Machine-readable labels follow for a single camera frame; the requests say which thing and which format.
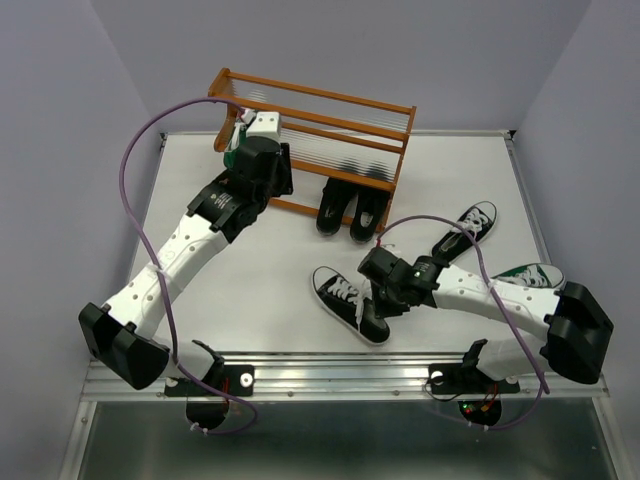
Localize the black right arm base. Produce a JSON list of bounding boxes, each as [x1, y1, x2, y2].
[[423, 339, 520, 398]]

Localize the green sneaker white laces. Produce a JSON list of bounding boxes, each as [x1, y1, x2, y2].
[[223, 109, 255, 169]]

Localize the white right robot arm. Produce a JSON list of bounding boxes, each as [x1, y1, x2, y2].
[[358, 247, 614, 390]]

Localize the purple cable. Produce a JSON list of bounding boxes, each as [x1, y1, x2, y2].
[[377, 214, 551, 432], [118, 97, 259, 435]]

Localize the aluminium mounting rail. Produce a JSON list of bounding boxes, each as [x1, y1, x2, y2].
[[81, 353, 610, 403]]

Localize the black sneaker white laces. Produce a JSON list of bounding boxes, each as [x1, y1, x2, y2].
[[311, 266, 391, 345]]

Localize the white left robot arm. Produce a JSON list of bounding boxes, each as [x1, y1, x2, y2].
[[79, 136, 293, 390]]

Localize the orange wooden shoe shelf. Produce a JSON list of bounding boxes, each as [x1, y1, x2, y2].
[[208, 68, 417, 216]]

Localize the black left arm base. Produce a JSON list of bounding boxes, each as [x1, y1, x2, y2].
[[163, 340, 255, 398]]

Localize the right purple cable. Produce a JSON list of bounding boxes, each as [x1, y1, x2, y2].
[[377, 214, 551, 432]]

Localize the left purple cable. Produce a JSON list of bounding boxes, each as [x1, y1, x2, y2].
[[118, 97, 259, 435]]

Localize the all black sneaker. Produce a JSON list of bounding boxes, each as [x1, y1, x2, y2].
[[316, 178, 358, 236], [350, 188, 390, 244]]

